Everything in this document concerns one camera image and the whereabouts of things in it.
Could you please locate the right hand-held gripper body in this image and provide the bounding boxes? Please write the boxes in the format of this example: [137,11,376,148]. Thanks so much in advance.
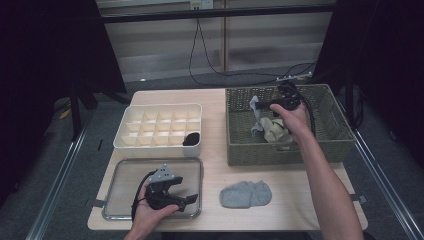
[275,71,314,112]

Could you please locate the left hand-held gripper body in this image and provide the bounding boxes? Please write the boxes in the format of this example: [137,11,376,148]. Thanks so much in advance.
[144,163,184,212]

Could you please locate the grey sock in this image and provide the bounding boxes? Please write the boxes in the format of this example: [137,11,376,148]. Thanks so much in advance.
[249,95,265,138]
[219,180,273,210]

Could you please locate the white divided storage box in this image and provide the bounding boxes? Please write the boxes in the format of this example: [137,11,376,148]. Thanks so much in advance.
[112,102,203,159]

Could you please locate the clear box lid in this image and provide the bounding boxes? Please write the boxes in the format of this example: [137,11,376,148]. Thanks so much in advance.
[101,157,204,222]

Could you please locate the green woven basket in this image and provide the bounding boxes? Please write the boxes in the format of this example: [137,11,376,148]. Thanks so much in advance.
[225,83,357,167]

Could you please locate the person's left hand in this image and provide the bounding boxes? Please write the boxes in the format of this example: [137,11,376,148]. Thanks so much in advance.
[132,184,180,234]

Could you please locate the person's right hand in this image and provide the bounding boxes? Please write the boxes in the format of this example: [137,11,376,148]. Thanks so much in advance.
[269,102,313,143]

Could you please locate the black horizontal bar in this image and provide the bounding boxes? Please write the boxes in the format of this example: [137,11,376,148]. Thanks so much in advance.
[99,3,338,24]

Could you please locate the black curtain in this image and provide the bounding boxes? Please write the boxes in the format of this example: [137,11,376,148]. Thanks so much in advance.
[311,0,424,168]
[0,0,128,208]

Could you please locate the right hand-held gripper cable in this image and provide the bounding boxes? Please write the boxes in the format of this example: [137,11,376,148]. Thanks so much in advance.
[298,93,317,136]

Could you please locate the metal floor rail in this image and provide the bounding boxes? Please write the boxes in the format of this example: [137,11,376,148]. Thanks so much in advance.
[334,96,424,240]
[24,106,98,240]

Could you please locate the black wall cable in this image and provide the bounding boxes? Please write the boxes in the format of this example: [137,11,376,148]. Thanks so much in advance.
[188,18,317,87]

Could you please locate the white wall socket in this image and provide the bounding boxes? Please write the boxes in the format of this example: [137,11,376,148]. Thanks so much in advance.
[189,0,214,10]

